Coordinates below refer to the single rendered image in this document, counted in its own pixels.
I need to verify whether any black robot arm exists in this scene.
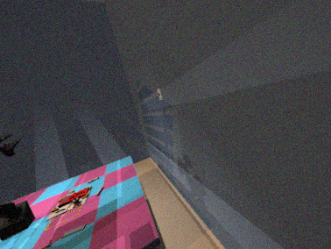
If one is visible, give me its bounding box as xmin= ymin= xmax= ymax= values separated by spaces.
xmin=0 ymin=202 xmax=22 ymax=221

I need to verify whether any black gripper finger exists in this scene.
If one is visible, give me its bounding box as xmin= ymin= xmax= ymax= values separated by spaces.
xmin=4 ymin=139 xmax=20 ymax=152
xmin=0 ymin=133 xmax=12 ymax=142

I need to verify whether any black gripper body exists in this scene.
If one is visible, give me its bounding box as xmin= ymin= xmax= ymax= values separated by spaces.
xmin=0 ymin=146 xmax=15 ymax=157

